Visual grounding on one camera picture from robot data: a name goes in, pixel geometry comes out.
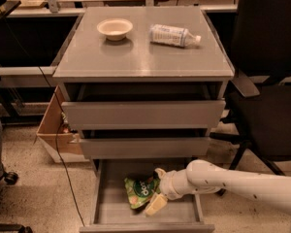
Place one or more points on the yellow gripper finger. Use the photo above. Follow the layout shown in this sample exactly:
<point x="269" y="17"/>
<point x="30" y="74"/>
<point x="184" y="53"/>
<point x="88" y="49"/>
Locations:
<point x="160" y="173"/>
<point x="156" y="203"/>

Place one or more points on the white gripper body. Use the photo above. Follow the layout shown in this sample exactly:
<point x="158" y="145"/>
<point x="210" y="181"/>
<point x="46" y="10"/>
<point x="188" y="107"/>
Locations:
<point x="168" y="183"/>

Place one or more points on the grey drawer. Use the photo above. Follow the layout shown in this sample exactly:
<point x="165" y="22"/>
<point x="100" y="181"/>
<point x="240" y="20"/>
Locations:
<point x="144" y="143"/>
<point x="110" y="106"/>
<point x="112" y="212"/>

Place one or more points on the clear plastic water bottle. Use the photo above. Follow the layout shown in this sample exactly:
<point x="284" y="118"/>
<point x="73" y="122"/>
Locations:
<point x="173" y="36"/>

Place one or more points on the grey top drawer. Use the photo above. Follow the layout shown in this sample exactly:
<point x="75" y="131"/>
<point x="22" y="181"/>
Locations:
<point x="110" y="106"/>

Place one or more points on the black chair caster left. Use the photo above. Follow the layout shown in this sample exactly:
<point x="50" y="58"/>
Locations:
<point x="10" y="177"/>

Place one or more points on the green rice chip bag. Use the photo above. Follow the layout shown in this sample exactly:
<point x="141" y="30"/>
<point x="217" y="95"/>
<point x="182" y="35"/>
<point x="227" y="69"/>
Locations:
<point x="139" y="192"/>

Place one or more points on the black office chair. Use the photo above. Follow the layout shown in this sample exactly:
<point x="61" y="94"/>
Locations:
<point x="259" y="105"/>

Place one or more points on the white paper bowl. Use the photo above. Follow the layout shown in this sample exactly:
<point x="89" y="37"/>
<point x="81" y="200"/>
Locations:
<point x="115" y="29"/>

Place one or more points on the grey bottom drawer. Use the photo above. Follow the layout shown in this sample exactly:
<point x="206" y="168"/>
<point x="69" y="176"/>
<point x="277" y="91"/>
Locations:
<point x="112" y="212"/>

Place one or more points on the grey drawer cabinet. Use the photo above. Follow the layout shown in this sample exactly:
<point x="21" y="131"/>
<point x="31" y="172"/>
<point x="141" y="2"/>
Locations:
<point x="92" y="58"/>

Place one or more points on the grey middle drawer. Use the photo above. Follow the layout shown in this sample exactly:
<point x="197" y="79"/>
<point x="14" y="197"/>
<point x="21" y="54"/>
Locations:
<point x="144" y="143"/>

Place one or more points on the cardboard box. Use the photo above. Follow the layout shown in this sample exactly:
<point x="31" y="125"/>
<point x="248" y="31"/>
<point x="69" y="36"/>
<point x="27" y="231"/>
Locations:
<point x="59" y="141"/>

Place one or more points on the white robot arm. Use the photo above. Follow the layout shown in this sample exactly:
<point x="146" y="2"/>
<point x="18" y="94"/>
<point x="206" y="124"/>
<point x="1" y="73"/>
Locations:
<point x="201" y="176"/>

